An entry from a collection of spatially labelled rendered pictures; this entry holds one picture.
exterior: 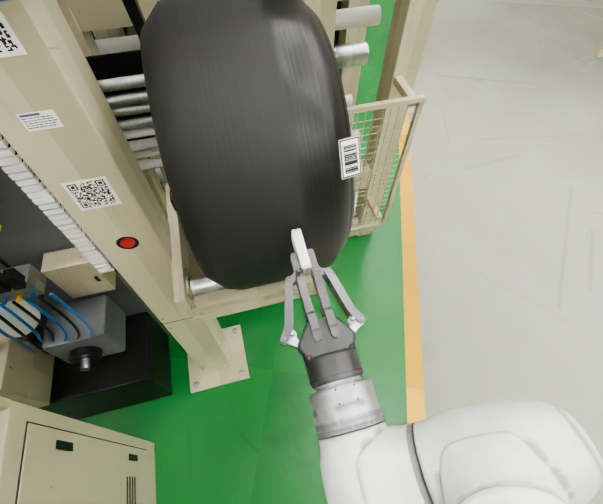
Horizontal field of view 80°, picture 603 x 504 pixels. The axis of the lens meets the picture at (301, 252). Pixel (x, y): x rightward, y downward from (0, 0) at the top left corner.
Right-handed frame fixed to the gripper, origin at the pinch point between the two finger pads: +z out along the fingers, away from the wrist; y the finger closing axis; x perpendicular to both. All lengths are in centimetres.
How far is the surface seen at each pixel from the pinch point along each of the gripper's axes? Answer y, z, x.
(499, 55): -242, 213, 157
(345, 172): -9.2, 8.7, -6.5
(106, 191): 31.2, 22.9, 5.4
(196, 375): 44, 6, 125
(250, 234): 7.2, 4.3, -1.1
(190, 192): 14.4, 9.8, -7.3
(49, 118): 32.4, 25.2, -10.5
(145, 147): 31, 59, 34
